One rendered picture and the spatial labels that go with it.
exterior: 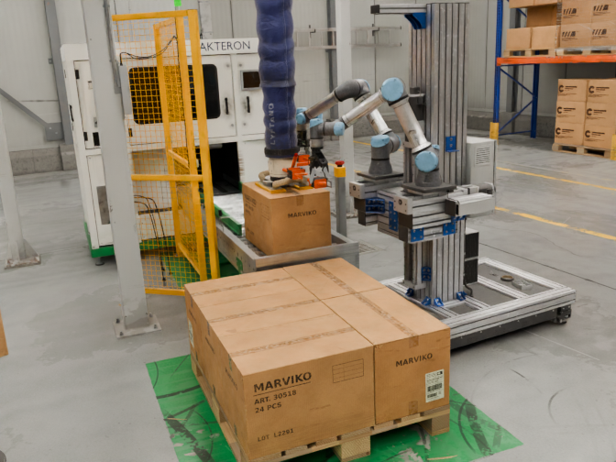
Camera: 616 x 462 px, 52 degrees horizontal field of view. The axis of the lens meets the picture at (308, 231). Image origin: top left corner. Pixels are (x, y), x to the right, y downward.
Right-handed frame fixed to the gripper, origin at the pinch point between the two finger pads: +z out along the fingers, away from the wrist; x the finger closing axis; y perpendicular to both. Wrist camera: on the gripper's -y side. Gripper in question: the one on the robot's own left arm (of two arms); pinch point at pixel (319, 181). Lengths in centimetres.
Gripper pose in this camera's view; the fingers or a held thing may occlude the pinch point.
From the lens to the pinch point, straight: 358.8
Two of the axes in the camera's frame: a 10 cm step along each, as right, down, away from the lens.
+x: -9.2, 1.3, -3.6
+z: 0.3, 9.6, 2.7
